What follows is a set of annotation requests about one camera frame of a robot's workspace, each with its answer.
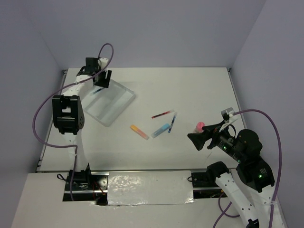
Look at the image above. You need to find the blue ink refill pen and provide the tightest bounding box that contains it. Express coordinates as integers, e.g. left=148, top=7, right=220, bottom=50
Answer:
left=91, top=87, right=104, bottom=95

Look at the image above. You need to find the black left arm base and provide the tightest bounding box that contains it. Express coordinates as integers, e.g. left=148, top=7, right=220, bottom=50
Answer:
left=57, top=167, right=109, bottom=206

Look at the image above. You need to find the white compartment tray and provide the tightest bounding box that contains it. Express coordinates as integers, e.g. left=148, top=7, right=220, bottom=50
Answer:
left=81, top=79, right=135, bottom=127

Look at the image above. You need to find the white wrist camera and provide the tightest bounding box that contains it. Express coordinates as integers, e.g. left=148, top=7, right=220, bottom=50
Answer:
left=219, top=107, right=238, bottom=132
left=97, top=57, right=112, bottom=71

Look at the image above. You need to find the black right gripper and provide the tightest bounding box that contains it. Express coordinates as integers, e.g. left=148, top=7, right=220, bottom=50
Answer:
left=186, top=119, right=244, bottom=161

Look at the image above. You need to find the orange highlighter marker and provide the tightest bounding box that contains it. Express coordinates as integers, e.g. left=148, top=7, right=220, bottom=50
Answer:
left=130, top=124, right=149, bottom=140

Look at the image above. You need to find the red ink refill pen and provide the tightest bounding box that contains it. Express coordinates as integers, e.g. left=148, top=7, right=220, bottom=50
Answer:
left=151, top=110, right=174, bottom=119

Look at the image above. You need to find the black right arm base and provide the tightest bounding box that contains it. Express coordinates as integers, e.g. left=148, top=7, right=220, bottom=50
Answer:
left=187, top=171, right=223, bottom=200

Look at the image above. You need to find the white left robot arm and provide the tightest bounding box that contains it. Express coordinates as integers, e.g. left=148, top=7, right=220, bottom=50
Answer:
left=52, top=57, right=111, bottom=172

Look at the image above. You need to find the blue highlighter marker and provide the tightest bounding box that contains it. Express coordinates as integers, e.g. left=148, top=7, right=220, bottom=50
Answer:
left=151, top=123, right=170, bottom=138

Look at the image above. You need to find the silver foil cover plate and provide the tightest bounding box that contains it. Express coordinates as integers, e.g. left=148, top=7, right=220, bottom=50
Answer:
left=107, top=171, right=194, bottom=206

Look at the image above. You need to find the dark blue gel pen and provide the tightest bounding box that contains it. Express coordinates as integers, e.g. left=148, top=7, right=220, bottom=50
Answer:
left=168, top=112, right=178, bottom=133

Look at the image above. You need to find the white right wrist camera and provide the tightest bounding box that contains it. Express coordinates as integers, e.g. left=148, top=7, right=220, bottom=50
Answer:
left=219, top=107, right=238, bottom=132

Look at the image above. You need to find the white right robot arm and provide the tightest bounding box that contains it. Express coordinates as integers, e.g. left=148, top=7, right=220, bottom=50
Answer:
left=187, top=122, right=285, bottom=228

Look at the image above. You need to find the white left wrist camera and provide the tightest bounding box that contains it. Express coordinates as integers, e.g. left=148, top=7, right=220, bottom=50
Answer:
left=97, top=57, right=112, bottom=71

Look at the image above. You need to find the pink capped bottle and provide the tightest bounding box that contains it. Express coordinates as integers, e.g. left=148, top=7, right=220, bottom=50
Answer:
left=194, top=122, right=205, bottom=133

